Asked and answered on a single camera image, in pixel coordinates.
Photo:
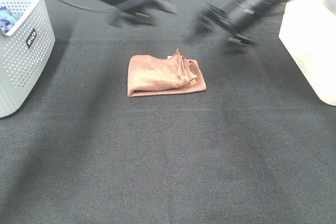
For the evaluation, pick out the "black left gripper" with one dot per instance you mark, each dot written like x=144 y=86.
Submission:
x=133 y=12

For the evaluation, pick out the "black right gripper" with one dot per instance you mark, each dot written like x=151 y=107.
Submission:
x=235 y=18

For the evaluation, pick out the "brown towel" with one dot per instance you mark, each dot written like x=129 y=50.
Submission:
x=148 y=75

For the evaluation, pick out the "white storage box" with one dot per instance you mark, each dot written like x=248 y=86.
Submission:
x=307 y=32

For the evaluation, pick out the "grey perforated laundry basket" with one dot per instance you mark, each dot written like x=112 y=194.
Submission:
x=25 y=50

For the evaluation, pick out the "blue towel in basket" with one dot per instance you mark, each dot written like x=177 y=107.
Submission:
x=8 y=20

